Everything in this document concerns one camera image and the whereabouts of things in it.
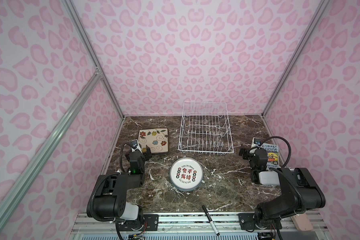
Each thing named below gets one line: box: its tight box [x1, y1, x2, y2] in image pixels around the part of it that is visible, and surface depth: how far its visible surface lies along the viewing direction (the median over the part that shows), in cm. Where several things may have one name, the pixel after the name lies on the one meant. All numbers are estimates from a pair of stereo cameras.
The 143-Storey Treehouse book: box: [260, 144, 280, 170], surface depth 97 cm
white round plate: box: [169, 157, 204, 192], surface depth 88 cm
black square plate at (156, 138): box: [138, 127, 169, 155], surface depth 104 cm
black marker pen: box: [202, 204, 220, 236], surface depth 75 cm
